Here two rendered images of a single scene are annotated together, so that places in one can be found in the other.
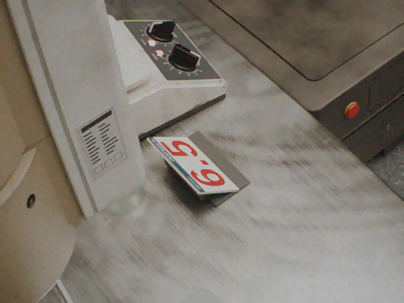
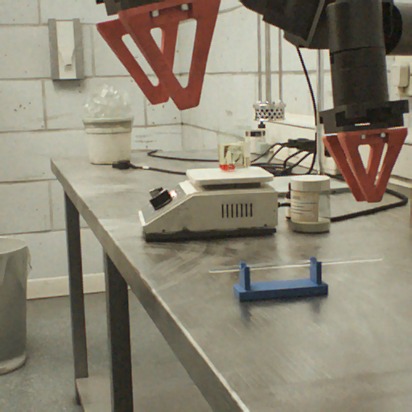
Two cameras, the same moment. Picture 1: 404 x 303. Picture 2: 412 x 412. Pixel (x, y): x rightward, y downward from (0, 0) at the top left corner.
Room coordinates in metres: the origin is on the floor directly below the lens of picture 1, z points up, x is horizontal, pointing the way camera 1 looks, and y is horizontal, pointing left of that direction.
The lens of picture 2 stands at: (1.78, 0.35, 0.99)
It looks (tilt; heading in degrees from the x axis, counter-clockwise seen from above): 10 degrees down; 194
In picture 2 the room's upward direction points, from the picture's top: 2 degrees counter-clockwise
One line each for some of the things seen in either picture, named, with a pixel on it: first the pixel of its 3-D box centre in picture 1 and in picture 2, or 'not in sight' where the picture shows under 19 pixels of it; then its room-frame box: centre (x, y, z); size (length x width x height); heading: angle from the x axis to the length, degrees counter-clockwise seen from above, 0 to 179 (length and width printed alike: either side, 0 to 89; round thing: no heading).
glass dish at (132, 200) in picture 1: (118, 186); not in sight; (0.50, 0.09, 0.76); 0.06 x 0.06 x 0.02
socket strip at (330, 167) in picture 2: not in sight; (311, 157); (-0.18, 0.15, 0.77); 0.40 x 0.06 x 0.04; 29
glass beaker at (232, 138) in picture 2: not in sight; (232, 147); (0.60, 0.11, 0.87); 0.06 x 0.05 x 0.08; 98
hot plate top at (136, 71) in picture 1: (82, 66); (228, 175); (0.61, 0.11, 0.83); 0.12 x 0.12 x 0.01; 21
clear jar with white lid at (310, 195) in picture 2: not in sight; (310, 203); (0.61, 0.23, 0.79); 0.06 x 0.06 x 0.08
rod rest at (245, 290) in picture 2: not in sight; (280, 277); (0.95, 0.24, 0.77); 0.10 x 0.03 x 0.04; 114
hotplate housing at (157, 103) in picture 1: (110, 82); (212, 203); (0.62, 0.08, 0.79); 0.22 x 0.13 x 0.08; 111
